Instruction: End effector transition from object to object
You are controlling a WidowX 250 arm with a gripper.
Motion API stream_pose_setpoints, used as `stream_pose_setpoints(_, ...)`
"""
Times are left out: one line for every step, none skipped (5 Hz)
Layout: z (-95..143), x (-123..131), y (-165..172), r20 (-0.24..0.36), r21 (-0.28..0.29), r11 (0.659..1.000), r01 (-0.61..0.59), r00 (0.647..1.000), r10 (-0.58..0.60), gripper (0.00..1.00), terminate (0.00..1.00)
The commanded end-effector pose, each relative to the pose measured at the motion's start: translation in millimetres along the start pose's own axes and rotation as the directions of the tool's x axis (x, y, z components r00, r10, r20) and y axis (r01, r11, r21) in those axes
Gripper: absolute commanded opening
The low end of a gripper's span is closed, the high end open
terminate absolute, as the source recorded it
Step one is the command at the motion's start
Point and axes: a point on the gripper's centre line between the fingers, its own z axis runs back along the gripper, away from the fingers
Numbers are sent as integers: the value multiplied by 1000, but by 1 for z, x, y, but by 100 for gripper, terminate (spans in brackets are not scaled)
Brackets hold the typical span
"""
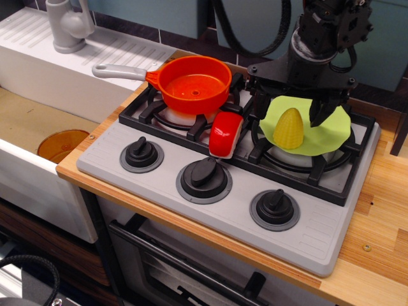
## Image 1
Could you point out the right black stove knob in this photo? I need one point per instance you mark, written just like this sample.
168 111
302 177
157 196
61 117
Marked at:
274 210

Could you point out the toy oven door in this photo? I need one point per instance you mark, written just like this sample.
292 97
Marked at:
173 269

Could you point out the left black stove knob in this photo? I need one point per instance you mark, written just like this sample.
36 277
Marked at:
141 156

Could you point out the black burner grate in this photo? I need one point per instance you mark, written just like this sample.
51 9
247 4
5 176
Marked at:
329 176

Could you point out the orange toy pot grey handle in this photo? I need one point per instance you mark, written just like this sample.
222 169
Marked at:
191 85

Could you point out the yellow toy corn cob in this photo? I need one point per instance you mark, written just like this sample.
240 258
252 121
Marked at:
288 133

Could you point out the grey toy faucet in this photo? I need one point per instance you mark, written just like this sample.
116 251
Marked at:
69 28

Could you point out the red white toy sushi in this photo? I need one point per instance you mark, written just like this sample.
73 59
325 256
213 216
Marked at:
224 135

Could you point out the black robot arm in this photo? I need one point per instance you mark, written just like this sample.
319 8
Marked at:
335 25

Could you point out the white toy sink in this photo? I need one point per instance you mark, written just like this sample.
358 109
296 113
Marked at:
43 92

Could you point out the black stove knob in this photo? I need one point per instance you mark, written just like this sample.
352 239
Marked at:
204 182
274 210
141 156

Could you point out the middle black stove knob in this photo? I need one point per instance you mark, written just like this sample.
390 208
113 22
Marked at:
204 182

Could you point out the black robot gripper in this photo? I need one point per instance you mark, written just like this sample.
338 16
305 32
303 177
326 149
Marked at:
299 72

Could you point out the light green plastic plate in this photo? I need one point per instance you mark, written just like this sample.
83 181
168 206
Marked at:
327 137

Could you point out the grey toy stove top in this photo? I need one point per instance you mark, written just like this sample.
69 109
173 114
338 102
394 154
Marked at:
313 244

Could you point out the orange translucent sink drain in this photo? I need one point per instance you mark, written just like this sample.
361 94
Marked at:
59 145

